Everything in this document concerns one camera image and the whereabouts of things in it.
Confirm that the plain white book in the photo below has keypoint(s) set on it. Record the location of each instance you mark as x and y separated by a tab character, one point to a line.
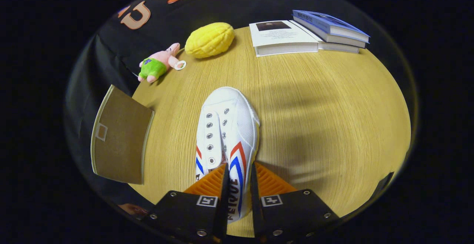
339	47

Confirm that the white cover book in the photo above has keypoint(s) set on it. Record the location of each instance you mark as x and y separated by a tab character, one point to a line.
281	36

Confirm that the white shoe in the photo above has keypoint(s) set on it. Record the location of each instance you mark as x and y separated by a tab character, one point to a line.
229	125

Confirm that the beige fabric storage box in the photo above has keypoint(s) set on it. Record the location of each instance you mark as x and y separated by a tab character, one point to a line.
122	140

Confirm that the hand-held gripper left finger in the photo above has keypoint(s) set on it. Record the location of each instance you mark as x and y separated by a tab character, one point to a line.
222	207

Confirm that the blue cover book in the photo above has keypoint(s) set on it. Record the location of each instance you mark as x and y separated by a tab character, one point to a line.
333	23

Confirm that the yellow plush toy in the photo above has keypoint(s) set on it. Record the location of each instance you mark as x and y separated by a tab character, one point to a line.
209	40

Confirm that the thin dark blue book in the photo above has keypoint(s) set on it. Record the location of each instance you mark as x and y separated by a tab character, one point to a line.
348	41

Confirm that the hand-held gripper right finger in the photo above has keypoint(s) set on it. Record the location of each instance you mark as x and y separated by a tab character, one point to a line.
255	207

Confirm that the pink plush toy green shorts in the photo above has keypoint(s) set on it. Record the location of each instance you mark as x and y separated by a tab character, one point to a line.
155	66

